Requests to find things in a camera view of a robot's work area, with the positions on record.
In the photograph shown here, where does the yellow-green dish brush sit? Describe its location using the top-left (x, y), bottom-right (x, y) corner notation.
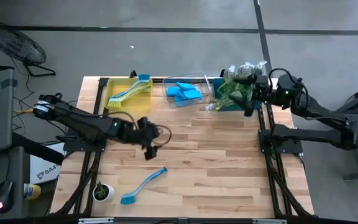
top-left (106, 82), bottom-right (152, 109)

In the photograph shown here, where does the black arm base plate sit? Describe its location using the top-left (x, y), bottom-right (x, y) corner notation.
top-left (259, 129), bottom-right (305, 156)
top-left (62, 127), bottom-right (109, 153)

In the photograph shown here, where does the large black floor fan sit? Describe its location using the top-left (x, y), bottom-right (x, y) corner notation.
top-left (0, 20), bottom-right (57, 78)

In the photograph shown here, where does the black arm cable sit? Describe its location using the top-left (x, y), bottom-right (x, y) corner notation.
top-left (152, 124), bottom-right (173, 147)
top-left (267, 67), bottom-right (310, 108)

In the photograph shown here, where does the yellow plastic tray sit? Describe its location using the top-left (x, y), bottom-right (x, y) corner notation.
top-left (104, 77), bottom-right (154, 113)

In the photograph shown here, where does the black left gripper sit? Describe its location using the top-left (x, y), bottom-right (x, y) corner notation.
top-left (124, 116), bottom-right (163, 161)

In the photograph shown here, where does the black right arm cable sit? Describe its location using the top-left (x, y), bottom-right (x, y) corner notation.
top-left (267, 67), bottom-right (310, 108)

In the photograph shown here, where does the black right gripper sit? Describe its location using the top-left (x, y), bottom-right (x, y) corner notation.
top-left (228, 74), bottom-right (273, 118)

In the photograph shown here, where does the clear plastic bin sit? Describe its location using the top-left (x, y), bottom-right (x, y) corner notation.
top-left (162, 72), bottom-right (211, 109)

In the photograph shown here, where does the white pot with succulent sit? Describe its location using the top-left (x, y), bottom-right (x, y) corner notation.
top-left (92, 182), bottom-right (116, 203)

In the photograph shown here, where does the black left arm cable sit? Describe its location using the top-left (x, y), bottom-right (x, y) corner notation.
top-left (152, 124), bottom-right (173, 147)

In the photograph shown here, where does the yellow and white can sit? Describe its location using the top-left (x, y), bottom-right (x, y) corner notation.
top-left (22, 183), bottom-right (42, 201)

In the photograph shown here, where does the white printed box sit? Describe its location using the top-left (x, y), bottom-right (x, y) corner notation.
top-left (29, 142), bottom-right (65, 185)

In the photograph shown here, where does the black computer mouse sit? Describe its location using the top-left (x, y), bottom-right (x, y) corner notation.
top-left (0, 179), bottom-right (15, 214)

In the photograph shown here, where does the blue dish brush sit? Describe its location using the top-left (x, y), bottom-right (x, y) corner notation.
top-left (119, 166), bottom-right (169, 205)
top-left (109, 73), bottom-right (151, 100)

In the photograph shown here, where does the teal plastic tray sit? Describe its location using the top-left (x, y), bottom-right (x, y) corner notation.
top-left (212, 77), bottom-right (264, 112)

